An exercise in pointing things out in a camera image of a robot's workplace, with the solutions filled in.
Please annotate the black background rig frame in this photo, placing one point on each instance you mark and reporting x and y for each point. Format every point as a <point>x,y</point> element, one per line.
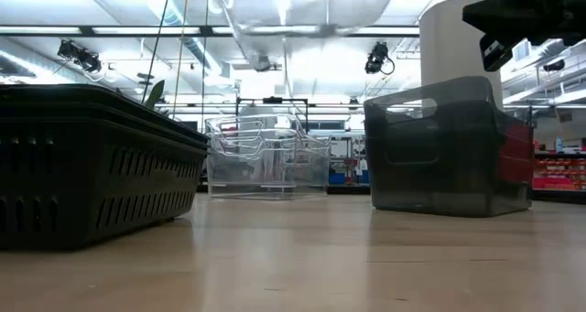
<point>274,100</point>

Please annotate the black ceiling-mounted camera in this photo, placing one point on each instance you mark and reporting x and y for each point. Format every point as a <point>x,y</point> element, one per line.
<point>80,56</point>
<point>377,58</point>

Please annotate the shelf with red bins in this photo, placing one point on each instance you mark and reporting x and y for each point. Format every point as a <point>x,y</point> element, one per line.
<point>558,172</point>

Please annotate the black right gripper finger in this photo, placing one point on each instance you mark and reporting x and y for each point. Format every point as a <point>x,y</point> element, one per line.
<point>503,19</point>

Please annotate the black slotted plastic basket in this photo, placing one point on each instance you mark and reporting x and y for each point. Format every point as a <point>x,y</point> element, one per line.
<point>68,111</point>
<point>137,188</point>
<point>68,92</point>

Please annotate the smoke grey translucent bin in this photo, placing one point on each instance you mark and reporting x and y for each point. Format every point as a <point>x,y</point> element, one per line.
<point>458,88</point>
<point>458,202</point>

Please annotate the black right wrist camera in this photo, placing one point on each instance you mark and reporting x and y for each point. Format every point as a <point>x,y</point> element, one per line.
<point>496,51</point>

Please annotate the black aluminium rig frame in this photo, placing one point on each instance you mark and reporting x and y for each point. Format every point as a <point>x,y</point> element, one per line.
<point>137,31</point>

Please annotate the clear plastic bin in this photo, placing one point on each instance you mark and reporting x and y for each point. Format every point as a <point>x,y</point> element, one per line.
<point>238,143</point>
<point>265,190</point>
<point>256,117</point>

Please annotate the white shade wooden base lamp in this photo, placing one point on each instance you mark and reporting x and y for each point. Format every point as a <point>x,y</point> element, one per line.
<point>448,51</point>

